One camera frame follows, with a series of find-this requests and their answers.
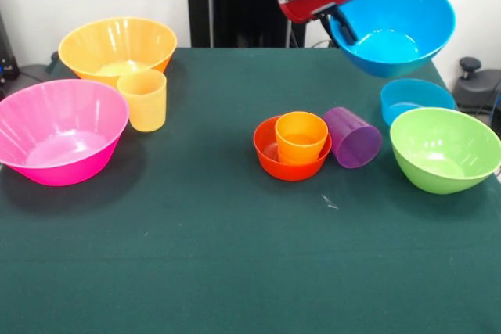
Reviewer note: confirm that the large yellow-orange bowl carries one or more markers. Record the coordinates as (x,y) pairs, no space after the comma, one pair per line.
(117,44)

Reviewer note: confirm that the dark green table cloth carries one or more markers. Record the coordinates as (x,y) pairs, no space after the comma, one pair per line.
(235,252)

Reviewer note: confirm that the pink bowl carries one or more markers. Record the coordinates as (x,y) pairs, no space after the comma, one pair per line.
(58,134)

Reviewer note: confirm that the shallow blue bowl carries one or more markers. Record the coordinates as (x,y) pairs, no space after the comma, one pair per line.
(415,93)

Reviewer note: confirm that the yellow cup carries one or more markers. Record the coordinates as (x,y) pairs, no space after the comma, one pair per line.
(143,107)

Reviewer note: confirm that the orange cup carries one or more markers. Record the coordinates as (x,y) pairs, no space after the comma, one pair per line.
(301,142)

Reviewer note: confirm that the purple cup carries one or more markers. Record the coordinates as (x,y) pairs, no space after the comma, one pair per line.
(354,142)

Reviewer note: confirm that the dark grey round base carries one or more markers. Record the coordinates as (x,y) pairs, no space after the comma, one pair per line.
(477,87)
(33,70)

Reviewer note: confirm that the small red-orange bowl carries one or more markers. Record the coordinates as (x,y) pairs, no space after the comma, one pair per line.
(291,173)

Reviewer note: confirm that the deep blue bowl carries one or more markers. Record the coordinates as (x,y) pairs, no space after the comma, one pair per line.
(391,56)

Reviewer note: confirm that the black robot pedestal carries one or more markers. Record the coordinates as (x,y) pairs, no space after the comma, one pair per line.
(235,5)

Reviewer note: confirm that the lime green bowl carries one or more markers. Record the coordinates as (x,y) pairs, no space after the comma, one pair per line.
(442,169)

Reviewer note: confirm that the black electronics box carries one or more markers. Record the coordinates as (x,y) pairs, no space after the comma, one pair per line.
(8,56)

